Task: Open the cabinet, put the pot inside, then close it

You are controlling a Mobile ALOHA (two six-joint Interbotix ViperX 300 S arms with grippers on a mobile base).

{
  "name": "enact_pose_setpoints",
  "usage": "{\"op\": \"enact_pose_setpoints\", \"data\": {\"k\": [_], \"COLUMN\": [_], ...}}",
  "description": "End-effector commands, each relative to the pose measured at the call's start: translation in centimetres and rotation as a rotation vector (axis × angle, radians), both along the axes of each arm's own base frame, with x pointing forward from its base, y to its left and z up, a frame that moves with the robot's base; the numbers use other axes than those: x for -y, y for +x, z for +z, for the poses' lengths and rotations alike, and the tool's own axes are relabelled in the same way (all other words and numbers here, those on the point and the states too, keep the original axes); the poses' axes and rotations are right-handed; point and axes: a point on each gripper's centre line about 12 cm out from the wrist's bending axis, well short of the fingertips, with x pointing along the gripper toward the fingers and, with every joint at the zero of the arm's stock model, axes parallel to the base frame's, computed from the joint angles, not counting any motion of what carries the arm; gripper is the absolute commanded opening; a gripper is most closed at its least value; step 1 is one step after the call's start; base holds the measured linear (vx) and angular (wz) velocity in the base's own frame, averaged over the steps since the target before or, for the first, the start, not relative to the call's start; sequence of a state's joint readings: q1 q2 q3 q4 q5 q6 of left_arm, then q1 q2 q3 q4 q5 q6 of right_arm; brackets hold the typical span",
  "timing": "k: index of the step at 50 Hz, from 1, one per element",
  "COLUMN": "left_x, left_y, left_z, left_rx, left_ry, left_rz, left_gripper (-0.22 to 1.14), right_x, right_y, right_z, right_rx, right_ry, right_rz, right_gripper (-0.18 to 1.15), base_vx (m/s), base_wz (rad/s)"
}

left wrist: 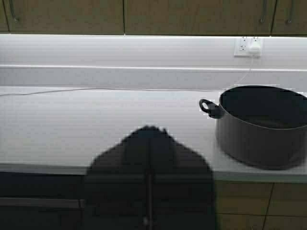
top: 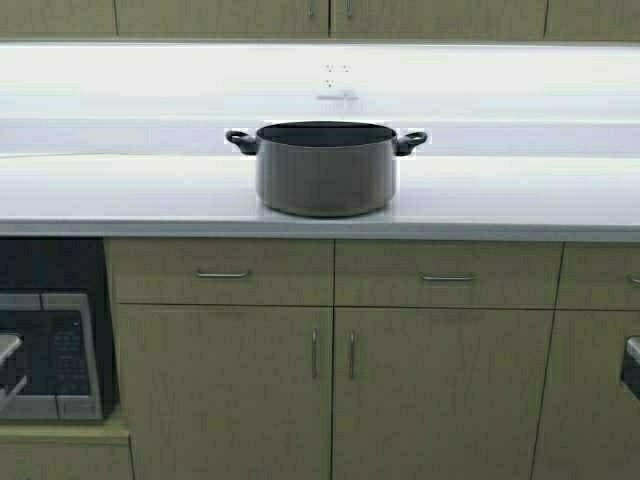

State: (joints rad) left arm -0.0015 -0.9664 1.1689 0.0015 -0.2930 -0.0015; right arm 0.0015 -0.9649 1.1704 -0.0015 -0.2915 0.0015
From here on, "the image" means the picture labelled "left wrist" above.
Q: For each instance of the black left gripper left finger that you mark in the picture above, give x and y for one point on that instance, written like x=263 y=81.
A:
x=115 y=185

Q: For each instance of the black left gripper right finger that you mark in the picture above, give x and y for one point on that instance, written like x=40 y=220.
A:
x=182 y=190

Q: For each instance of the dark grey cooking pot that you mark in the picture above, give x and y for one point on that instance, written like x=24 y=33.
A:
x=261 y=126

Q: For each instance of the cabinet door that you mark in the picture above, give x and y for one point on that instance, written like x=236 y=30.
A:
x=290 y=18
x=199 y=17
x=3 y=20
x=65 y=17

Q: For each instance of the right lower wooden drawer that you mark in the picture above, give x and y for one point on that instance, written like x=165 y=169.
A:
x=261 y=206

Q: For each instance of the white plug adapter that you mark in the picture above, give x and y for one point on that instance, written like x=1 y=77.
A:
x=255 y=46

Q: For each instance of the white wall outlet plate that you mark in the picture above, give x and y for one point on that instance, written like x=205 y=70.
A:
x=241 y=49

